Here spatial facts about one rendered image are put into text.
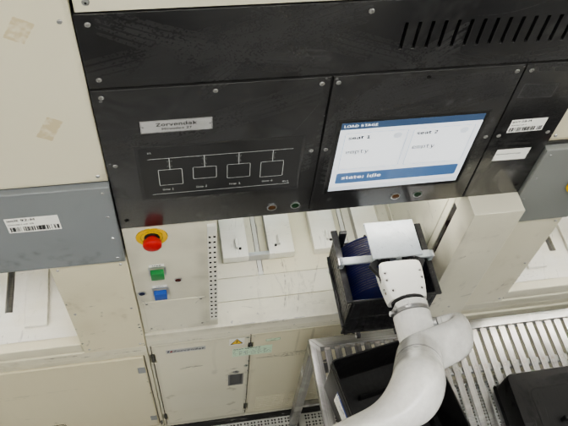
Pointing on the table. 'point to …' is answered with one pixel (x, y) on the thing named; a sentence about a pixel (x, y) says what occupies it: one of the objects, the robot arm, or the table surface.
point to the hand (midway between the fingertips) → (391, 244)
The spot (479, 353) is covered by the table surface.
